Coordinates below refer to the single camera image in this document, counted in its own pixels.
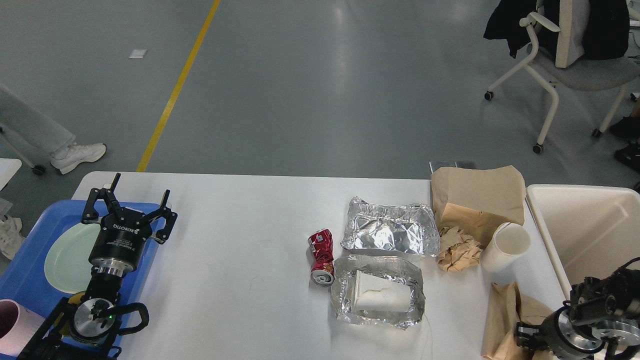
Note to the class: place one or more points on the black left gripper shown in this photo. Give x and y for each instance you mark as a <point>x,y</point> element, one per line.
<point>120,242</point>

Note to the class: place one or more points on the beige plastic bin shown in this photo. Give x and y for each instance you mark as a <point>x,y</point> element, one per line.
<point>588,231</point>

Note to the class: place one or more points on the crushed red soda can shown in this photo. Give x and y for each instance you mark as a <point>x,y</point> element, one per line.
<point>321,247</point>

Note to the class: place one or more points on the pink ribbed cup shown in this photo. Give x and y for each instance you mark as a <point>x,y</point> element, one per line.
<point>18,325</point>

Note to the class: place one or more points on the white paper cup lying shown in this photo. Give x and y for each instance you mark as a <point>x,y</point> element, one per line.
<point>375,294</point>

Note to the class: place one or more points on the crumpled aluminium foil sheet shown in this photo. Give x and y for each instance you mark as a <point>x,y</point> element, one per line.
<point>407,229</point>

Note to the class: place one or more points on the white chair at left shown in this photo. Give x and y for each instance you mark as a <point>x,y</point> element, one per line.
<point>10,166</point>

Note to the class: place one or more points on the white paper scrap on floor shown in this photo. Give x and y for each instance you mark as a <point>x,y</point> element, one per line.
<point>137,53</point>

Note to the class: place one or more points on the grey white office chair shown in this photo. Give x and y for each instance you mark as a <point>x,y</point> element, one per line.
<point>587,75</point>

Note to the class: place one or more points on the grey floor plate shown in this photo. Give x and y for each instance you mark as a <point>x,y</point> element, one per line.
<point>470,165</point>
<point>436,165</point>

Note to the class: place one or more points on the white paper cup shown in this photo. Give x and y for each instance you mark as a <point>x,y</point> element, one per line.
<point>509,242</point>
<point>375,294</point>

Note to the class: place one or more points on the blue plastic tray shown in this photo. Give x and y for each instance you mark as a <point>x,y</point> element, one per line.
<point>24,280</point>

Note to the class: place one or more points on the brown paper ball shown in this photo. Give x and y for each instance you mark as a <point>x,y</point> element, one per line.
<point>457,250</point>

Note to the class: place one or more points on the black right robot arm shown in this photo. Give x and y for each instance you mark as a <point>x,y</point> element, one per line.
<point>600,315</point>

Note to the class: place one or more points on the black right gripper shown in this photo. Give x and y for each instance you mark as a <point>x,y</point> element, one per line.
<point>567,340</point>

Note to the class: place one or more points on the aluminium foil tray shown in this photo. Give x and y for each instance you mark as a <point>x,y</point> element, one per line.
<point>393,268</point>

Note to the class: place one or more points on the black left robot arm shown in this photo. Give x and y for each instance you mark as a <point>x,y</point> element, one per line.
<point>88,329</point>

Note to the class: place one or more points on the brown paper bag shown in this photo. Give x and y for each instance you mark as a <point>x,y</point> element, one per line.
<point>478,201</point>
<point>506,307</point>

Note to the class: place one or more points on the teal mug yellow inside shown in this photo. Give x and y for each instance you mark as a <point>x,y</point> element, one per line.
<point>76,299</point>

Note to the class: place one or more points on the light green plate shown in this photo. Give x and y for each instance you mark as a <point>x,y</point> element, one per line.
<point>67,267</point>

